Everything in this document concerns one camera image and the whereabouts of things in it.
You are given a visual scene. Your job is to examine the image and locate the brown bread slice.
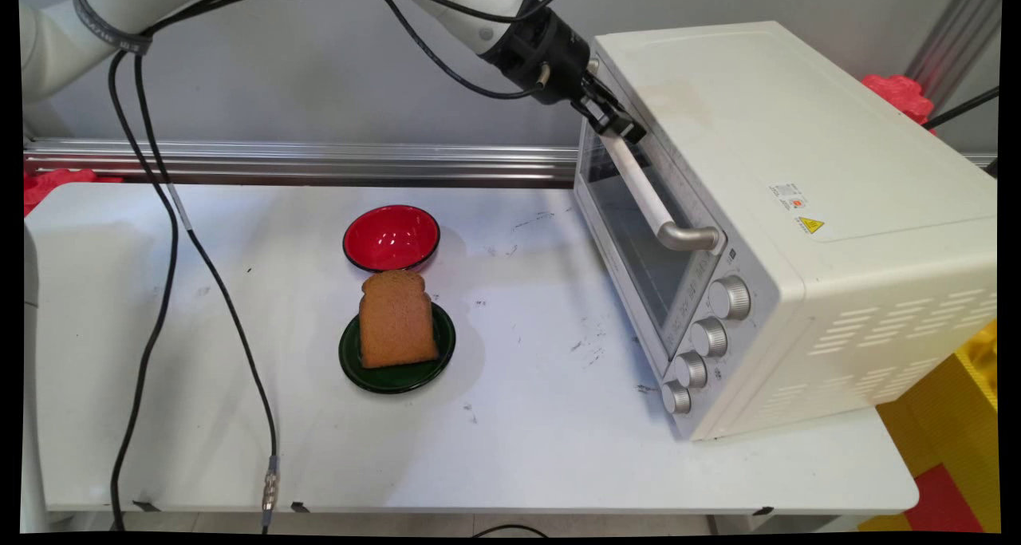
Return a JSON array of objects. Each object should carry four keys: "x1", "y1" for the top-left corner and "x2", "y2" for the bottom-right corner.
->
[{"x1": 358, "y1": 270, "x2": 441, "y2": 369}]

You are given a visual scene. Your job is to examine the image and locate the red bowl black rim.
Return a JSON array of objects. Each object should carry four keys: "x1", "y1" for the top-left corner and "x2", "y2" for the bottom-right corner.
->
[{"x1": 343, "y1": 204, "x2": 442, "y2": 274}]

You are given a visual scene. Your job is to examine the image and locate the yellow foam mat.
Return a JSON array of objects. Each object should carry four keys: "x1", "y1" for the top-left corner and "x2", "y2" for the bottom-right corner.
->
[{"x1": 857, "y1": 320, "x2": 1000, "y2": 534}]

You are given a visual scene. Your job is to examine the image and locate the black cable with inline connector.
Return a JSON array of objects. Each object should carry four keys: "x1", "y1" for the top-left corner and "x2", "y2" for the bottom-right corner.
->
[{"x1": 132, "y1": 0, "x2": 352, "y2": 534}]

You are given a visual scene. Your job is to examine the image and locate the black cable loop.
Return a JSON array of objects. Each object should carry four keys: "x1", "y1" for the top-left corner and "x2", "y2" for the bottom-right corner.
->
[{"x1": 470, "y1": 523, "x2": 551, "y2": 539}]

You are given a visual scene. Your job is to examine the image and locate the oven glass door with handle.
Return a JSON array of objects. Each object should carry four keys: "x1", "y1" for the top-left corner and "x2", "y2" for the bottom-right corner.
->
[{"x1": 573, "y1": 57, "x2": 728, "y2": 374}]

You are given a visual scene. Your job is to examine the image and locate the aluminium rail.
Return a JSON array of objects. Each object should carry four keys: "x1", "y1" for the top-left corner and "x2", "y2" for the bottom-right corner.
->
[{"x1": 24, "y1": 136, "x2": 581, "y2": 188}]

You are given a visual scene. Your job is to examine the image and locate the plain black cable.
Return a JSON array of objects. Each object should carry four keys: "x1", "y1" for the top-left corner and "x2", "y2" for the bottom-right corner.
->
[{"x1": 106, "y1": 46, "x2": 181, "y2": 533}]

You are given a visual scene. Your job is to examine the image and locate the red foam mat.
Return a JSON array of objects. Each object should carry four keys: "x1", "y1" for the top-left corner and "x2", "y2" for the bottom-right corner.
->
[{"x1": 904, "y1": 463, "x2": 984, "y2": 534}]

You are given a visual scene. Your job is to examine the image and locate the aluminium profile post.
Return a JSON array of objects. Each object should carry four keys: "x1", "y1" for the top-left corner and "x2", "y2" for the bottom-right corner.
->
[{"x1": 905, "y1": 0, "x2": 1003, "y2": 113}]

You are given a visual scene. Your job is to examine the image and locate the silver oven knob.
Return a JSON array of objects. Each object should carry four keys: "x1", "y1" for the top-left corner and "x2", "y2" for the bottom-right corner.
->
[
  {"x1": 709, "y1": 275, "x2": 753, "y2": 321},
  {"x1": 660, "y1": 380, "x2": 693, "y2": 416},
  {"x1": 690, "y1": 317, "x2": 729, "y2": 359},
  {"x1": 674, "y1": 351, "x2": 709, "y2": 389}
]

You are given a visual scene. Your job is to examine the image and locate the white toaster oven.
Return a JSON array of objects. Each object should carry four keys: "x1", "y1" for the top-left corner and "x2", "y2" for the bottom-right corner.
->
[{"x1": 574, "y1": 22, "x2": 998, "y2": 442}]

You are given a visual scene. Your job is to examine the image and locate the thin black cable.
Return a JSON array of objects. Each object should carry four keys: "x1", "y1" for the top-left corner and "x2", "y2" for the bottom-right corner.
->
[{"x1": 925, "y1": 86, "x2": 1000, "y2": 131}]

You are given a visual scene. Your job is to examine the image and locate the red crumpled object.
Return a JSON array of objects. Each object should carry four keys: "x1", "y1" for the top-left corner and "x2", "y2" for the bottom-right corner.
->
[
  {"x1": 24, "y1": 168, "x2": 125, "y2": 215},
  {"x1": 861, "y1": 74, "x2": 936, "y2": 132}
]

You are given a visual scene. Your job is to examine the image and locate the dark green plate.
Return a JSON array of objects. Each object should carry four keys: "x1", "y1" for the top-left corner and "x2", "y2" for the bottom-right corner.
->
[{"x1": 339, "y1": 300, "x2": 457, "y2": 395}]

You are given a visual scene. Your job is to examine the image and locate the grey arm strap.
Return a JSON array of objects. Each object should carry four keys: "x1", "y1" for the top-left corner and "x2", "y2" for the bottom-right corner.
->
[{"x1": 73, "y1": 0, "x2": 153, "y2": 57}]

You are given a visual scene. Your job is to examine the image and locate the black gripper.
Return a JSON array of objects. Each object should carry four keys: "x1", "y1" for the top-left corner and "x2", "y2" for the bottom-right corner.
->
[{"x1": 479, "y1": 6, "x2": 648, "y2": 145}]

